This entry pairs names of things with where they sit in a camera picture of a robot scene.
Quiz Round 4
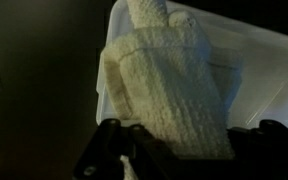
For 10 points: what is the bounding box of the clear plastic bin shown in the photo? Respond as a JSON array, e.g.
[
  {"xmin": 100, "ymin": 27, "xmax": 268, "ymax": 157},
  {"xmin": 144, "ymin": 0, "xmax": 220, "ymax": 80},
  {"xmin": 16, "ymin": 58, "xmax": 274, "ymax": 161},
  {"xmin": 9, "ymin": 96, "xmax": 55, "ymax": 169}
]
[{"xmin": 95, "ymin": 0, "xmax": 288, "ymax": 138}]

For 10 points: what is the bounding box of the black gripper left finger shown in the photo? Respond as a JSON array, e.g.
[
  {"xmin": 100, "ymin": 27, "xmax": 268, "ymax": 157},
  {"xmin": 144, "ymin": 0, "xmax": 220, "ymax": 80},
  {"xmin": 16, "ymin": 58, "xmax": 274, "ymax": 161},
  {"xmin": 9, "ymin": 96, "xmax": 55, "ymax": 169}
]
[{"xmin": 72, "ymin": 118, "xmax": 178, "ymax": 180}]

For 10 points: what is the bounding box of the white terry towel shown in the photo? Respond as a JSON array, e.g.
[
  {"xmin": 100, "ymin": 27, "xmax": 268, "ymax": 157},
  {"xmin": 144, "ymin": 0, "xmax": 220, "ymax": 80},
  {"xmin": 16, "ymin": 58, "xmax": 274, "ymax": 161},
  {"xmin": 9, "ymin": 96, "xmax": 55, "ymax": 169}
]
[{"xmin": 102, "ymin": 0, "xmax": 243, "ymax": 180}]

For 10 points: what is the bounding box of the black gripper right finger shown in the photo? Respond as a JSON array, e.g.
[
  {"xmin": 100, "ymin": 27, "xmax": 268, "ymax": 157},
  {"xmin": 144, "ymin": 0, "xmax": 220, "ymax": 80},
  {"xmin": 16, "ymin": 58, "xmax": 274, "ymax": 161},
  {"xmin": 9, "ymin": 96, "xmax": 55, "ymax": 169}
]
[{"xmin": 227, "ymin": 119, "xmax": 288, "ymax": 180}]

